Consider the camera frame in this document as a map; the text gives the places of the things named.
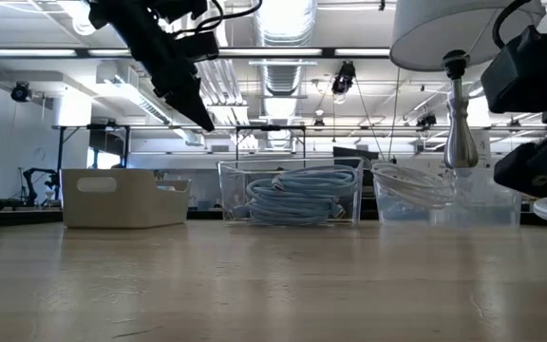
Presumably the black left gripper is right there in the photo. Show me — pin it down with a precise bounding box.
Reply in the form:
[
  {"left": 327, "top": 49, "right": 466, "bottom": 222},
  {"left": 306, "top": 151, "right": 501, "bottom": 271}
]
[{"left": 125, "top": 18, "right": 217, "bottom": 133}]

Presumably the white plastic bin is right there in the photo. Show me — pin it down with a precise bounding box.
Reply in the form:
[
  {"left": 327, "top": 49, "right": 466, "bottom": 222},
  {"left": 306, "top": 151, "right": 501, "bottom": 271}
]
[{"left": 60, "top": 168, "right": 192, "bottom": 230}]

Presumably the light blue cable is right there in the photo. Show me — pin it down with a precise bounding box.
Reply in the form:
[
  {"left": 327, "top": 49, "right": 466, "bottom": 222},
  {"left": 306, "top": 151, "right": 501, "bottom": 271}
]
[
  {"left": 247, "top": 164, "right": 359, "bottom": 203},
  {"left": 233, "top": 189, "right": 350, "bottom": 225}
]

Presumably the clear plastic bin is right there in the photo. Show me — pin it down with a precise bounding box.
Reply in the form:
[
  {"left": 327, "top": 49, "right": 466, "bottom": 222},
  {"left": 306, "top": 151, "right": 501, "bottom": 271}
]
[
  {"left": 370, "top": 160, "right": 522, "bottom": 227},
  {"left": 216, "top": 157, "right": 373, "bottom": 225}
]

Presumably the black ceiling spotlight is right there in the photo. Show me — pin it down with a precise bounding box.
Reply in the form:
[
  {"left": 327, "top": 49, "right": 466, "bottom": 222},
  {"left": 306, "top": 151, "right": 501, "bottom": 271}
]
[
  {"left": 415, "top": 112, "right": 439, "bottom": 129},
  {"left": 9, "top": 81, "right": 32, "bottom": 104},
  {"left": 330, "top": 60, "right": 357, "bottom": 96}
]

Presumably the dark background monitor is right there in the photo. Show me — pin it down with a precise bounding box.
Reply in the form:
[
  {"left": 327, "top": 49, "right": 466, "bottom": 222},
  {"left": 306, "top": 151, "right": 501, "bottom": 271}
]
[{"left": 332, "top": 145, "right": 380, "bottom": 162}]

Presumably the table lamp white shade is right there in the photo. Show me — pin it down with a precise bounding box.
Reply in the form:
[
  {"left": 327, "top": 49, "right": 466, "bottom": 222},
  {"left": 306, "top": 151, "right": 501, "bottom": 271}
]
[{"left": 388, "top": 0, "right": 547, "bottom": 171}]

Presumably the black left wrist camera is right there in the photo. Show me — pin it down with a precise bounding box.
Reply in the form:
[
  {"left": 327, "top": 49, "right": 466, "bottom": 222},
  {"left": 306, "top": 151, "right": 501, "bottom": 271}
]
[{"left": 176, "top": 31, "right": 220, "bottom": 64}]

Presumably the black background stand frame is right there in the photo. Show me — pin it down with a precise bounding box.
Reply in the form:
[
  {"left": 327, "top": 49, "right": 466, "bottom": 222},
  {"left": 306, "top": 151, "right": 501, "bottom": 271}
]
[{"left": 234, "top": 124, "right": 308, "bottom": 162}]

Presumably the silver ceiling air duct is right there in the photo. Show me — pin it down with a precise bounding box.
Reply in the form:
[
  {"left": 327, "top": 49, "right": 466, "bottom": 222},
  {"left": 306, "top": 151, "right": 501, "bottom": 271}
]
[{"left": 253, "top": 0, "right": 318, "bottom": 96}]

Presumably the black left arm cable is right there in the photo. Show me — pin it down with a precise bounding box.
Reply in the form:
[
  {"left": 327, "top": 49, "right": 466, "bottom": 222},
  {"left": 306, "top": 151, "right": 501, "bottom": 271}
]
[{"left": 168, "top": 0, "right": 263, "bottom": 37}]

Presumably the black right camera cable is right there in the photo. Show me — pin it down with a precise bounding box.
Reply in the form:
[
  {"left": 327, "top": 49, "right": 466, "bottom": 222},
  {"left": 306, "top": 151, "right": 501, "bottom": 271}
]
[{"left": 491, "top": 0, "right": 534, "bottom": 48}]

